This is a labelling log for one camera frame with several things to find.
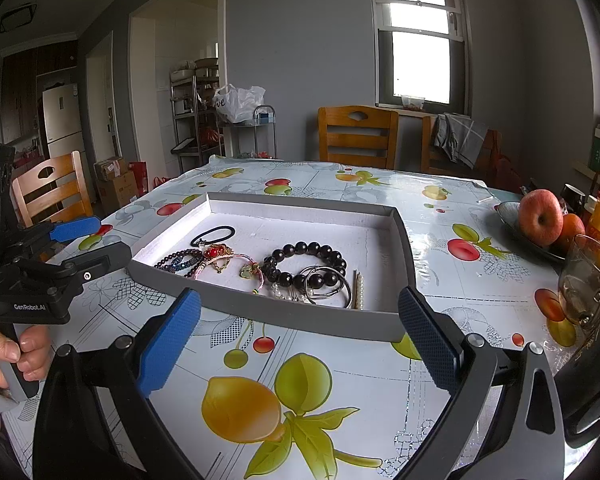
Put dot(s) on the orange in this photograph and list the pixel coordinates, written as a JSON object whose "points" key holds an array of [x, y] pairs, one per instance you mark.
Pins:
{"points": [[572, 227]]}

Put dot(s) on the red bag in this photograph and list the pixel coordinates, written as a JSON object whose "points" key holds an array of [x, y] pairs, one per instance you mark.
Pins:
{"points": [[137, 177]]}

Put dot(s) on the wooden chair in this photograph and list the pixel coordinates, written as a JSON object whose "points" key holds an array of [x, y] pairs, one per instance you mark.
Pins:
{"points": [[357, 132], [55, 195], [427, 150]]}

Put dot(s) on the grey shallow box tray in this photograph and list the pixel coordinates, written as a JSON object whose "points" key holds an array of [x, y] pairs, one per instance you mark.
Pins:
{"points": [[280, 310]]}

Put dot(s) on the small metal trolley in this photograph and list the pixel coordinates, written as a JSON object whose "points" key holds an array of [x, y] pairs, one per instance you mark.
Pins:
{"points": [[265, 115]]}

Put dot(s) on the red apple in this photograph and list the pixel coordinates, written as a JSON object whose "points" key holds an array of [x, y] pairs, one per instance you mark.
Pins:
{"points": [[537, 217]]}

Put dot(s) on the window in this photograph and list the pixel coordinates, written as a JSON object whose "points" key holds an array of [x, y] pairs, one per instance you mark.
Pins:
{"points": [[420, 35]]}

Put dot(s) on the fruit print tablecloth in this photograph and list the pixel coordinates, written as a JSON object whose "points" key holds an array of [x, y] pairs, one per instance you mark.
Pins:
{"points": [[380, 410]]}

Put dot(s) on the ceiling light panel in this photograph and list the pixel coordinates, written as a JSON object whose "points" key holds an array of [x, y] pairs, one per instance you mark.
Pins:
{"points": [[17, 17]]}

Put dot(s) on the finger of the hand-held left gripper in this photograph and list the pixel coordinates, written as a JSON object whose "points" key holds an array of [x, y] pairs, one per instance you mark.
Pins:
{"points": [[107, 260], [75, 229]]}

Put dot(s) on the small cardboard box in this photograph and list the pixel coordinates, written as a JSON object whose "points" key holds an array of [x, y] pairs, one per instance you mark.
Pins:
{"points": [[109, 166]]}

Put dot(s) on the pearl hair clip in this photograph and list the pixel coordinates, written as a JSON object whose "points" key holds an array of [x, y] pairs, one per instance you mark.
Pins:
{"points": [[358, 290]]}

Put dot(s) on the person's left hand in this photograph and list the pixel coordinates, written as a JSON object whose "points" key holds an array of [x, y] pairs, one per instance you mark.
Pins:
{"points": [[35, 350]]}

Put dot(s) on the thin silver bangle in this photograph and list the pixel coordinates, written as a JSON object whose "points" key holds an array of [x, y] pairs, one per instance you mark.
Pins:
{"points": [[312, 267]]}

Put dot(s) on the metal shelf rack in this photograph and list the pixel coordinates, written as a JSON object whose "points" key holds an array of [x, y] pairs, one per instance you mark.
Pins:
{"points": [[185, 110]]}

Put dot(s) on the glass cup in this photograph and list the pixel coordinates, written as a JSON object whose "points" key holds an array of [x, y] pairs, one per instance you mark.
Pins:
{"points": [[580, 280]]}

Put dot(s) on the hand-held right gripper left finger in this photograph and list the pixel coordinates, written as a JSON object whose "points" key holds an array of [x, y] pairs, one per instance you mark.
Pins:
{"points": [[172, 340]]}

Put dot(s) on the white plastic bag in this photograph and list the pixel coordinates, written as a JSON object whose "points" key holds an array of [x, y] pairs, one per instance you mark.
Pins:
{"points": [[240, 102]]}

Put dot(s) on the white refrigerator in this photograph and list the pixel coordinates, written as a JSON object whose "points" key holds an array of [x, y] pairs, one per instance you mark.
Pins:
{"points": [[62, 120]]}

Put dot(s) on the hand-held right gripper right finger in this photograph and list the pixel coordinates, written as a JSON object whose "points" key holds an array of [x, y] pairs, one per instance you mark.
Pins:
{"points": [[427, 340]]}

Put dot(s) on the black mug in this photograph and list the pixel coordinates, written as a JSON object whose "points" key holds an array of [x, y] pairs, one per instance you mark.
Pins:
{"points": [[572, 195]]}

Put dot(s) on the dark fruit plate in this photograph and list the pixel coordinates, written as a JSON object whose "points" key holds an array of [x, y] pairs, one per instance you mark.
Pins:
{"points": [[510, 217]]}

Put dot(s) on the grey cloth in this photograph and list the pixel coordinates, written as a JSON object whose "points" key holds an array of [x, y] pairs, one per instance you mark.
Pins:
{"points": [[455, 135]]}

